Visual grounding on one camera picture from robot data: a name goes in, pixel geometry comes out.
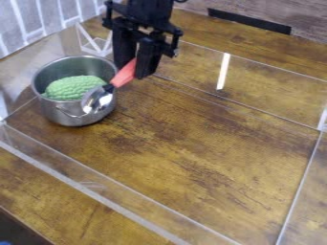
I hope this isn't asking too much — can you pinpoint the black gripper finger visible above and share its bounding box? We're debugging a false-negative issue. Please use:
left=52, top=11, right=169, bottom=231
left=133, top=37, right=163, bottom=79
left=112, top=27, right=136, bottom=69

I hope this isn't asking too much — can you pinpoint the clear acrylic tray enclosure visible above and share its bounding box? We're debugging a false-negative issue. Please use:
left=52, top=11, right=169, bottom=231
left=0, top=22, right=327, bottom=245

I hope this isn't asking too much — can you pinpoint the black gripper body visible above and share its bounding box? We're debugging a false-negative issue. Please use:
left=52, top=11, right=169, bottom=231
left=103, top=0, right=183, bottom=57

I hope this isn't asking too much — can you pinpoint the clear acrylic corner bracket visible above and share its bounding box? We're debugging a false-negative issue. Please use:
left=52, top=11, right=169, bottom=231
left=75, top=23, right=113, bottom=57

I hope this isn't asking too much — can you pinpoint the stainless steel pot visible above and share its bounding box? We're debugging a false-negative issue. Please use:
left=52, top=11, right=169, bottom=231
left=31, top=56, right=117, bottom=126

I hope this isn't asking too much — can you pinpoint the green bumpy toy gourd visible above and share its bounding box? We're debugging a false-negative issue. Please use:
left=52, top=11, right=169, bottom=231
left=43, top=76, right=105, bottom=100

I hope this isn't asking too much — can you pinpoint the black strip on table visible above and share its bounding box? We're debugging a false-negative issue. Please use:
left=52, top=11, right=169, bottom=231
left=207, top=8, right=291, bottom=35

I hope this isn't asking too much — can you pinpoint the pink handled metal spoon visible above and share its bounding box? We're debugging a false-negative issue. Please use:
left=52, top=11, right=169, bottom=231
left=80, top=58, right=136, bottom=115

